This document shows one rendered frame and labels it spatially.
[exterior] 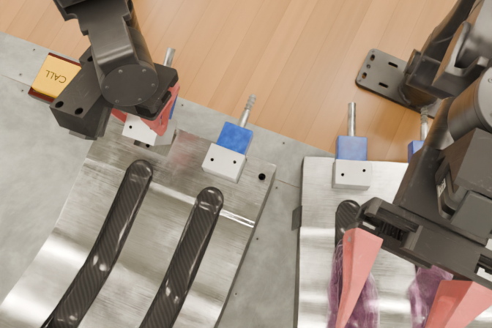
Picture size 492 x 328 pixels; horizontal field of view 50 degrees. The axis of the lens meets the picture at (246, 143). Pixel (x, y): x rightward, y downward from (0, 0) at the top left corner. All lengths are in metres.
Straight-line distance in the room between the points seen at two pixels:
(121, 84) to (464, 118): 0.31
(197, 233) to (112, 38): 0.33
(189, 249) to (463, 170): 0.48
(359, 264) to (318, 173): 0.39
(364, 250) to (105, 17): 0.33
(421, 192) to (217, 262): 0.39
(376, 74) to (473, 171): 0.56
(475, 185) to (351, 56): 0.59
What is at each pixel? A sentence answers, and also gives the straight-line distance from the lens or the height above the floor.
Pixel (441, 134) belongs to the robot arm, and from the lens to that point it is 0.44.
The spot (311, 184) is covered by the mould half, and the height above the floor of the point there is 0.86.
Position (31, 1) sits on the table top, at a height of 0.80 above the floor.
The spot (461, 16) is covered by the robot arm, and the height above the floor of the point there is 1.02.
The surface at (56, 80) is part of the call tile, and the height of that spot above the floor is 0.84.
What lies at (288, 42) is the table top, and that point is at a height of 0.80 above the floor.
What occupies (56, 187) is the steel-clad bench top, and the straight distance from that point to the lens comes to 0.89.
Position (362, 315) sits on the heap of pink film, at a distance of 0.71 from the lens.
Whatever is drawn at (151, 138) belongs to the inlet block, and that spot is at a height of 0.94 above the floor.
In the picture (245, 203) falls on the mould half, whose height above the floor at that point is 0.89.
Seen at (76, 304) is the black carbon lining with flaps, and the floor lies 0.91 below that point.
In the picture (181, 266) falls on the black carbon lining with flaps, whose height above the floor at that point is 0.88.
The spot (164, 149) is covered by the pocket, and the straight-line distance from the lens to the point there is 0.79.
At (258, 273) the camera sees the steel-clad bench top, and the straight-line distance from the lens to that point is 0.81.
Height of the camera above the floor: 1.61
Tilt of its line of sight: 75 degrees down
